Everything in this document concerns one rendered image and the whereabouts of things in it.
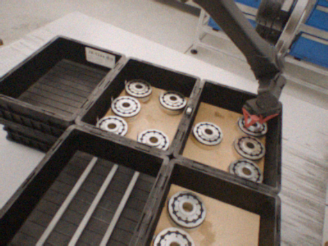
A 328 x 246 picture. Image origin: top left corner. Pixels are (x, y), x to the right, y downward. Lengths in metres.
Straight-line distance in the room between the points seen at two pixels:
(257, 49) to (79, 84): 0.66
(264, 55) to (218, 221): 0.47
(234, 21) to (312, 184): 0.72
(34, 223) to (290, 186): 0.85
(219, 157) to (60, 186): 0.49
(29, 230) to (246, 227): 0.55
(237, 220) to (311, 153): 0.59
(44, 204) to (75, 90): 0.46
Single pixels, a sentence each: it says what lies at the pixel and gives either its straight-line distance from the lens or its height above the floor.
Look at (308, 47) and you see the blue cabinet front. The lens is 2.76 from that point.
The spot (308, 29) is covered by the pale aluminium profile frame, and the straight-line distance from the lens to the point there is 2.66.
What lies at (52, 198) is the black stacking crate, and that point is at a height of 0.83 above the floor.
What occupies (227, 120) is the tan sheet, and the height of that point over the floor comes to 0.83.
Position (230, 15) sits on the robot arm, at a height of 1.26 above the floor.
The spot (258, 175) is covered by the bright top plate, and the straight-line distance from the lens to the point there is 0.88.
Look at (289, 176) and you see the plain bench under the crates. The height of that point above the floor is 0.70.
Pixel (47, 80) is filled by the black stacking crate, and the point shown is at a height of 0.83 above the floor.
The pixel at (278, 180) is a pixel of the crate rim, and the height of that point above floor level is 0.93.
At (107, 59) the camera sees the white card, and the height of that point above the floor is 0.89.
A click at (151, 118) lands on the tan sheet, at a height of 0.83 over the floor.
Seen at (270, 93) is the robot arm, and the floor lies 1.07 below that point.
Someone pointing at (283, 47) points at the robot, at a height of 0.84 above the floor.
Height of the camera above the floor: 1.52
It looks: 46 degrees down
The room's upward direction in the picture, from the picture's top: 11 degrees clockwise
